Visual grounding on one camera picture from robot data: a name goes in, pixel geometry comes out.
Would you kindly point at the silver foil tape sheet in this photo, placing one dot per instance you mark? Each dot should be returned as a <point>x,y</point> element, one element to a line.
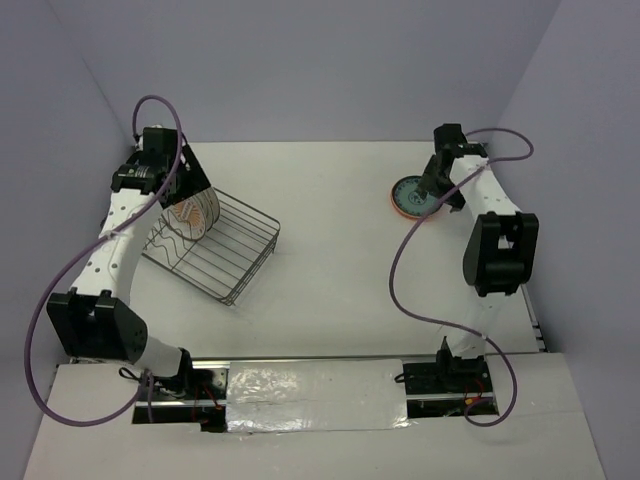
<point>314,396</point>

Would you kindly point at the white enamel plate green rim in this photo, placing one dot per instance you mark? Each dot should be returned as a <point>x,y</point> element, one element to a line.
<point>210,199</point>

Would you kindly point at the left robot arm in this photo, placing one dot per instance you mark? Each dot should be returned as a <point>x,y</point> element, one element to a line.
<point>161,180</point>

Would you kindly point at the metal base rail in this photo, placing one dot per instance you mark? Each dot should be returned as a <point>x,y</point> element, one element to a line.
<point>204,405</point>

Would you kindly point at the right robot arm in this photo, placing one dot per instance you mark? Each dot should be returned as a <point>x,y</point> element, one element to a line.
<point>499,254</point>

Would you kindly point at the orange translucent plate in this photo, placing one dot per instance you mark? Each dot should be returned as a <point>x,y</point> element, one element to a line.
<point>400,212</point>

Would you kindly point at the metal wire dish rack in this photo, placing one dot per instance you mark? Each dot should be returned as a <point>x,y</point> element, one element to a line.
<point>225,259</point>

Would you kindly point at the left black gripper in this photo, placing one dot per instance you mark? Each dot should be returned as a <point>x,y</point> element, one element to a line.
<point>194,179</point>

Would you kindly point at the green blue floral plate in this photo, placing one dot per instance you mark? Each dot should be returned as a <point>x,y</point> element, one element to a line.
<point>410,200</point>

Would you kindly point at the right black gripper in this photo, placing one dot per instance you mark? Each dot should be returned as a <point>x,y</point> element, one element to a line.
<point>428,179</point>

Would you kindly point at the white plate orange sunburst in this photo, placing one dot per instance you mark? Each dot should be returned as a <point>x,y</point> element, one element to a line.
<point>189,219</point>

